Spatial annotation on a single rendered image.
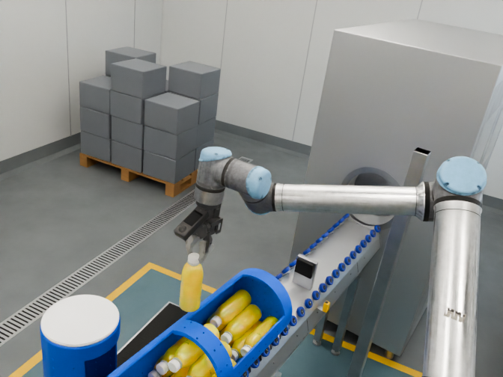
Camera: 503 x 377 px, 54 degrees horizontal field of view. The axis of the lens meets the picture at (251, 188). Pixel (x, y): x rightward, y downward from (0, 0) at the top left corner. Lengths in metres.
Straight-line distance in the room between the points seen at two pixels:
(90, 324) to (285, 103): 4.86
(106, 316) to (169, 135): 3.02
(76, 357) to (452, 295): 1.29
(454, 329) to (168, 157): 3.96
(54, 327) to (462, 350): 1.38
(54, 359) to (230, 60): 5.19
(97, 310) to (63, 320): 0.13
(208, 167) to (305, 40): 4.84
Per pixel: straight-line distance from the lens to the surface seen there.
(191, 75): 4.99
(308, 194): 1.48
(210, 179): 1.44
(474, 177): 1.34
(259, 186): 1.38
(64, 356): 1.94
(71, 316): 2.02
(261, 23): 6.37
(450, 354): 1.23
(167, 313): 3.36
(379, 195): 1.47
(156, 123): 4.84
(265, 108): 6.51
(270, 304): 2.00
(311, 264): 2.32
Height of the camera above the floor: 2.36
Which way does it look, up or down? 26 degrees down
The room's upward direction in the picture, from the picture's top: 8 degrees clockwise
